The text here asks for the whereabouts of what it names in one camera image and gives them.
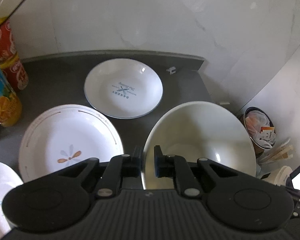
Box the white bowl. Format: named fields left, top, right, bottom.
left=141, top=101, right=256, bottom=190

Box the white kitchen appliance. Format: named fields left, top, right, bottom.
left=261, top=166, right=293, bottom=186

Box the white plate flower print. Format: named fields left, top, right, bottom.
left=19, top=105, right=124, bottom=182

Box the red snack can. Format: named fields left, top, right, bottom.
left=0, top=17, right=29, bottom=92

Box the small white wall clip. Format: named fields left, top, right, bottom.
left=166, top=67, right=177, bottom=75

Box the white plate Bakery print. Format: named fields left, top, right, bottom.
left=84, top=59, right=163, bottom=119

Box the brown pot with packets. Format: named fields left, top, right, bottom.
left=239, top=107, right=276, bottom=158

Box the orange juice bottle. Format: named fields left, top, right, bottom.
left=0, top=69, right=22, bottom=127

